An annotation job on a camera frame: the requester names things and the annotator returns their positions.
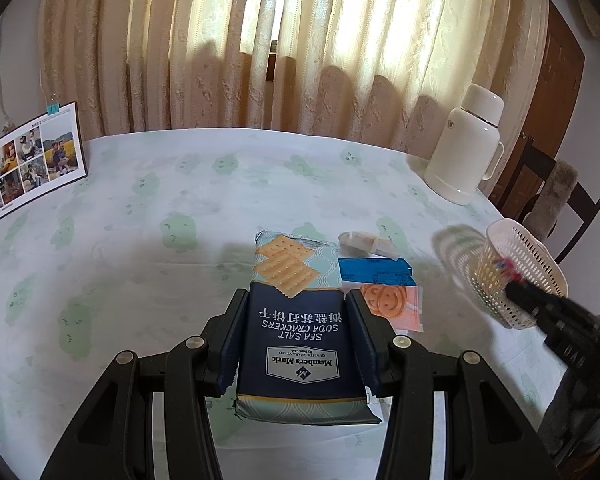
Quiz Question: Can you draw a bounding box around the pink plastic basket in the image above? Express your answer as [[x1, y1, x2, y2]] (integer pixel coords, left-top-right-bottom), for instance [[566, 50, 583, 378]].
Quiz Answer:
[[468, 218, 568, 330]]

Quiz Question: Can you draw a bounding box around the photo collage calendar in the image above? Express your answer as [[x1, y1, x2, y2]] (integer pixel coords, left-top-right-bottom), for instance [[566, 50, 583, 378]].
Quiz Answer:
[[0, 102, 87, 219]]

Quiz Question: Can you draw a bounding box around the pink smiley biscuit pack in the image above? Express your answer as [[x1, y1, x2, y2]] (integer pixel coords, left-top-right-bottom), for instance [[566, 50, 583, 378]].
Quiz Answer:
[[350, 283, 424, 333]]

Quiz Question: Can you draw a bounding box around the blue snack bar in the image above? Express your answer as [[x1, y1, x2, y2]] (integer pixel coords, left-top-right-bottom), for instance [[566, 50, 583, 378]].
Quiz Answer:
[[338, 257, 416, 292]]

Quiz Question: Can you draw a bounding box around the dark wooden chair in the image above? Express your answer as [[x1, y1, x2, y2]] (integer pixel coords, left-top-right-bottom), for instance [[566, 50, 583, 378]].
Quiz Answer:
[[496, 133, 600, 263]]

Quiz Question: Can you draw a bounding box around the red pink candy bar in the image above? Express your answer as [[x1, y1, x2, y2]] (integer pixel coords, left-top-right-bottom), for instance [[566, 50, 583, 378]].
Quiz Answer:
[[493, 258, 524, 283]]

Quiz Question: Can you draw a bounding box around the blue soda cracker pack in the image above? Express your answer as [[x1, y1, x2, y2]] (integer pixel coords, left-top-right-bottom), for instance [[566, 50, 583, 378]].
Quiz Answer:
[[235, 231, 379, 426]]

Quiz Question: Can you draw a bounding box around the cream thermos jug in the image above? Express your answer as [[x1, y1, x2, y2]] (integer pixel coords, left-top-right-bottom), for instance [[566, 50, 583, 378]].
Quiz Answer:
[[424, 84, 504, 205]]

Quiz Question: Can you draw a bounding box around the grey fuzzy chair cover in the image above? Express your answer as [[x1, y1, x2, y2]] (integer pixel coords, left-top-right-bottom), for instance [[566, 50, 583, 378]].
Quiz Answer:
[[521, 160, 578, 242]]

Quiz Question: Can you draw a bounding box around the wooden door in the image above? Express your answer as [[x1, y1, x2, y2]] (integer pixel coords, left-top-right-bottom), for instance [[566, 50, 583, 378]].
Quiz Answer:
[[490, 4, 585, 217]]

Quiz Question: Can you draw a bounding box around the beige curtain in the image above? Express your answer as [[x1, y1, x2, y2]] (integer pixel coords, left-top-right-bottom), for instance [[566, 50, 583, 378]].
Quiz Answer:
[[38, 0, 550, 157]]

